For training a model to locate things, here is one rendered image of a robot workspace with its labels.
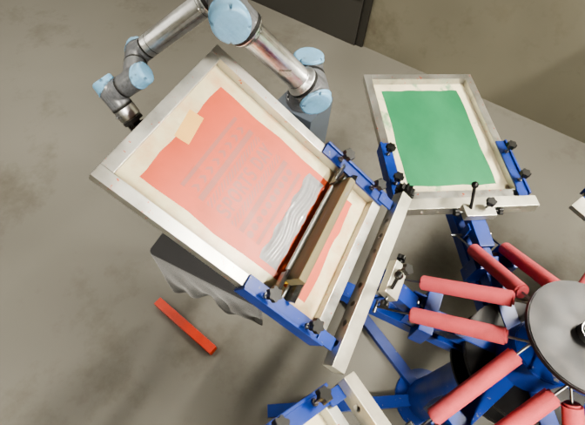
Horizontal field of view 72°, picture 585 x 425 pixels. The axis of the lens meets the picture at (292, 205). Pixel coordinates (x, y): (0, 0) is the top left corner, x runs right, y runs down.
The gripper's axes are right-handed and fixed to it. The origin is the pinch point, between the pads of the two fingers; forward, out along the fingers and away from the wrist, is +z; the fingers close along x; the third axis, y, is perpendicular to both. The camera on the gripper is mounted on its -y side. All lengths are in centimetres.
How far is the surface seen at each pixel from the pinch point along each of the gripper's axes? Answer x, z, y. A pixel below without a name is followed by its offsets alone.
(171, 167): 13.1, -7.2, -32.2
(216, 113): -10.5, -9.7, -29.3
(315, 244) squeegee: 2, 32, -55
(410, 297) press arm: -12, 71, -64
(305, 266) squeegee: 9, 33, -56
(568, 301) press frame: -25, 75, -107
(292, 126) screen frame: -27.7, 8.3, -37.1
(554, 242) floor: -162, 201, -52
